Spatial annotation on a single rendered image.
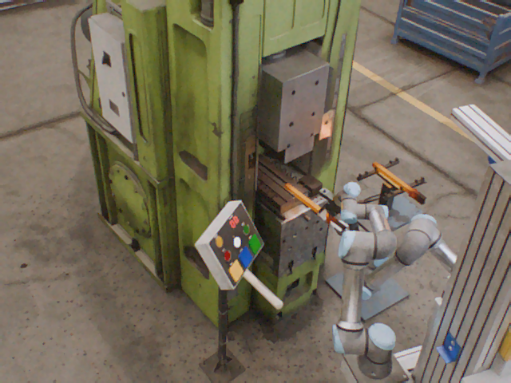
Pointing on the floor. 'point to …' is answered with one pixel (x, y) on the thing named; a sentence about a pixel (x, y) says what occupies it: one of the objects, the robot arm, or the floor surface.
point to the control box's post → (223, 323)
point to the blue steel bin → (459, 30)
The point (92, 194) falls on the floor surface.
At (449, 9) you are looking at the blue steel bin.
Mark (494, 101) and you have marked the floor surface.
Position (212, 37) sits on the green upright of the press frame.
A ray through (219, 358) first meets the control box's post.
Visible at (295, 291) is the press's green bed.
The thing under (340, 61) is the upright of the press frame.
